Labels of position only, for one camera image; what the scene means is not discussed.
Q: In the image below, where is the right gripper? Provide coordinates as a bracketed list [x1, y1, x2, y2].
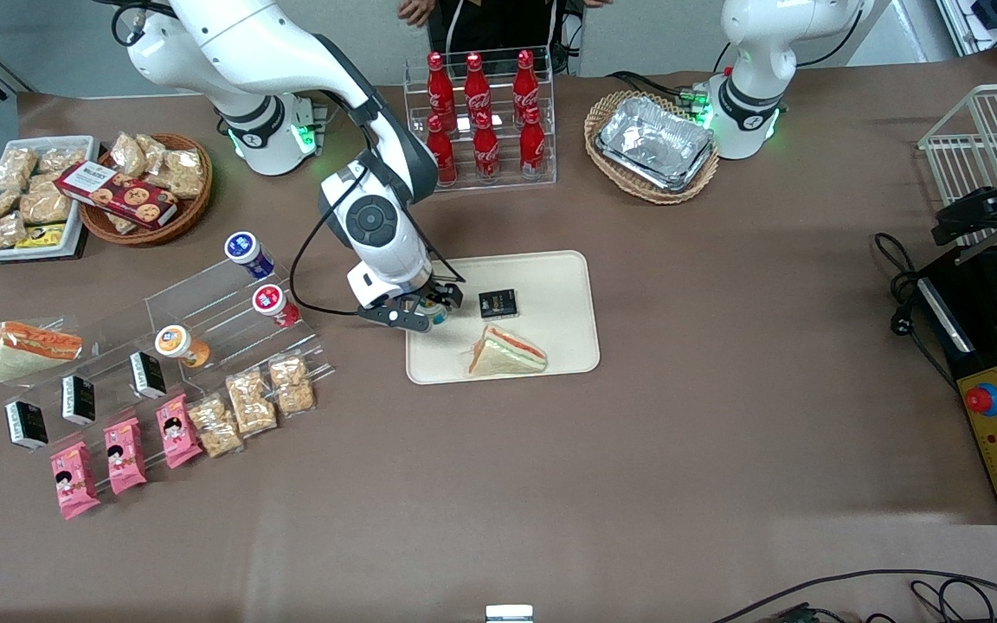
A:
[346, 258, 466, 316]

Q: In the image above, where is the beige plastic tray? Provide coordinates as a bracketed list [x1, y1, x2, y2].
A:
[405, 250, 601, 385]

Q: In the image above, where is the red gum bottle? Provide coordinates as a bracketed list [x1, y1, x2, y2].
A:
[253, 284, 301, 328]

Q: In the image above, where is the blue gum bottle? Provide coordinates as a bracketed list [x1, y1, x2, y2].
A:
[224, 231, 275, 279]

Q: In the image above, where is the orange gum bottle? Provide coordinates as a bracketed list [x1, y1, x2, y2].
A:
[155, 325, 211, 369]

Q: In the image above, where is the white rectangular snack tray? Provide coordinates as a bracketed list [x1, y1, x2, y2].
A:
[0, 136, 100, 262]

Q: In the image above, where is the wrapped triangle sandwich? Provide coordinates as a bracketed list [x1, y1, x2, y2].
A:
[466, 324, 549, 377]
[0, 321, 84, 383]

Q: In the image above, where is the red cola bottle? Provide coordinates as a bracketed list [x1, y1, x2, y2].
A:
[518, 106, 547, 179]
[511, 49, 540, 118]
[472, 111, 500, 182]
[427, 52, 455, 122]
[463, 53, 492, 122]
[426, 114, 458, 186]

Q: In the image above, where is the clear acrylic bottle rack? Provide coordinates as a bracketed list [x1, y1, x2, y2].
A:
[403, 46, 557, 195]

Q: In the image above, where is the clear bag of brittle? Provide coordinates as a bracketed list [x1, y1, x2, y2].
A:
[188, 394, 244, 459]
[268, 355, 317, 415]
[225, 369, 278, 436]

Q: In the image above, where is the clear acrylic stepped stand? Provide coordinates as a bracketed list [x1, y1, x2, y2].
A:
[0, 255, 335, 459]

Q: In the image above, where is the brown wicker basket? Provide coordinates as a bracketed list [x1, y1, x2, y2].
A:
[79, 132, 214, 247]

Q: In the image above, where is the light wicker basket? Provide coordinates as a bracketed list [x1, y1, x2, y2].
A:
[584, 90, 721, 205]

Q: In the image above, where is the stack of foil trays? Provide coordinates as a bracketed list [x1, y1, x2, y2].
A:
[594, 95, 716, 193]

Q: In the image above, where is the standing person torso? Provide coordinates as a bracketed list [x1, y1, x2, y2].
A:
[425, 0, 588, 55]

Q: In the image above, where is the pink snack packet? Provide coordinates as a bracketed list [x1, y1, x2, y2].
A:
[50, 440, 102, 520]
[156, 394, 203, 470]
[103, 417, 148, 496]

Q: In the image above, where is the black and white carton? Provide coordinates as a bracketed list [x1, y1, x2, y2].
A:
[130, 350, 168, 400]
[61, 374, 97, 426]
[5, 400, 49, 451]

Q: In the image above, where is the red cookie box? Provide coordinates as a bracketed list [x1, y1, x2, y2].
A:
[55, 161, 179, 230]

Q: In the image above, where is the yellow snack packet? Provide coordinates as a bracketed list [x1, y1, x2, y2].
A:
[14, 223, 67, 250]

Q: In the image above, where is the black machine with yellow panel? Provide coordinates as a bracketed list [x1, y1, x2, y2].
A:
[918, 247, 997, 525]

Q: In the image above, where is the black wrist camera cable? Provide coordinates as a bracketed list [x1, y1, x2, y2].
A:
[289, 164, 466, 318]

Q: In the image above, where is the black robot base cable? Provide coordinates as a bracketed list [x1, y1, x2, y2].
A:
[607, 69, 729, 103]

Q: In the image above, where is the black power cable with plug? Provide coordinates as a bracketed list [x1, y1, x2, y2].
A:
[874, 231, 960, 392]

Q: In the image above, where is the long black cable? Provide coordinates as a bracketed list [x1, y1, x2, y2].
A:
[711, 568, 997, 623]

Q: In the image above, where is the white wire basket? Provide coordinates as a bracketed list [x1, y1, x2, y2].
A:
[918, 82, 997, 247]

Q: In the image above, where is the looped black cable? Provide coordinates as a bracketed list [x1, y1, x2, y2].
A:
[910, 578, 997, 623]

